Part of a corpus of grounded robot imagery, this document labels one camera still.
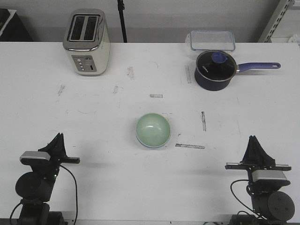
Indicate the clear plastic food container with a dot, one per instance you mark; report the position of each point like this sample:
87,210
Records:
202,40

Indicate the white slotted shelf rack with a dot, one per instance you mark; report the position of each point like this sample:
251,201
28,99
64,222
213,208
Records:
284,24

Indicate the dark blue saucepan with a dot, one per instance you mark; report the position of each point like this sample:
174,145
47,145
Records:
217,85

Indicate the cream two-slot toaster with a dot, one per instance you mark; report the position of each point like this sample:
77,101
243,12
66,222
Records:
86,41

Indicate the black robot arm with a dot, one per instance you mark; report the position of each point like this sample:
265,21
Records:
35,187
275,208

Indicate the green bowl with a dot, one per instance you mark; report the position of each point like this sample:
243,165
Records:
153,129

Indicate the blue bowl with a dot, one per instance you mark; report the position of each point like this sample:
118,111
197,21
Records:
152,147

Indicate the glass pot lid blue knob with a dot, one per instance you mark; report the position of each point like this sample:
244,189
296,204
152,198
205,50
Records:
216,65

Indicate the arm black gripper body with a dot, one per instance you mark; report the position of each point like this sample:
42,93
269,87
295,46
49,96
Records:
262,186
51,170

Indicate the black tripod pole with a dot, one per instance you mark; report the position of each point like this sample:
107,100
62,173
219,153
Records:
121,8

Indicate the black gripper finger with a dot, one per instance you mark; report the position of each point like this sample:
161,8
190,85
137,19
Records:
261,157
249,154
62,147
53,147

